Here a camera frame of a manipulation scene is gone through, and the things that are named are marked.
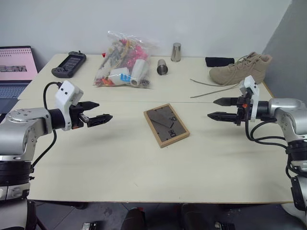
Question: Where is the laptop with pink screen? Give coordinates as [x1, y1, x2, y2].
[0, 46, 39, 115]

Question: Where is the black handheld game console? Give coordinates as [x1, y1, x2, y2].
[51, 50, 87, 79]

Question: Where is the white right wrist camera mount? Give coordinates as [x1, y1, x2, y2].
[239, 75, 261, 123]

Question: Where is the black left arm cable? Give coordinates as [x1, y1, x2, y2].
[31, 81, 63, 168]

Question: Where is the black folded cloth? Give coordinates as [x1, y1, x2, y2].
[205, 57, 235, 68]

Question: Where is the clear plastic bag of items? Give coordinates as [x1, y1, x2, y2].
[93, 30, 161, 90]

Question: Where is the white robot body panel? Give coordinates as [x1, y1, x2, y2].
[0, 198, 28, 230]
[280, 202, 307, 230]

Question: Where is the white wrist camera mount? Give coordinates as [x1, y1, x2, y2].
[239, 75, 261, 123]
[54, 80, 84, 131]

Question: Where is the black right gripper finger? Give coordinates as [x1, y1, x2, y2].
[213, 96, 238, 107]
[207, 111, 238, 124]

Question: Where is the tan suede boot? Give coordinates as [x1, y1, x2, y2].
[209, 51, 273, 86]

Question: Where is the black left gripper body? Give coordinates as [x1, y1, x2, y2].
[70, 103, 90, 129]

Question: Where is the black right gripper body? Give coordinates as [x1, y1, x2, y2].
[233, 95, 252, 127]

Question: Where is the dark red rounded shape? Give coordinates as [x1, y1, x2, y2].
[120, 207, 146, 230]

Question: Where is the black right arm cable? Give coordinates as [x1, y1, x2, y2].
[244, 114, 290, 148]

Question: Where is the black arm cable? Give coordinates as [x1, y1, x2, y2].
[31, 81, 63, 168]
[244, 114, 290, 148]

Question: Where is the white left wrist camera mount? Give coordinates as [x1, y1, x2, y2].
[54, 80, 84, 131]

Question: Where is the wooden picture frame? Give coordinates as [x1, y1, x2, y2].
[143, 103, 191, 149]

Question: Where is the short steel cup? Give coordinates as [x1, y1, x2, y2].
[156, 58, 169, 76]

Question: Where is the beige loose shoelace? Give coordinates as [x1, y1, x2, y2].
[189, 78, 243, 99]

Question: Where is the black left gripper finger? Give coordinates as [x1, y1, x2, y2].
[87, 113, 114, 128]
[80, 101, 100, 111]

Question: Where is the tall steel cup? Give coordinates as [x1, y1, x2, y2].
[170, 42, 182, 62]

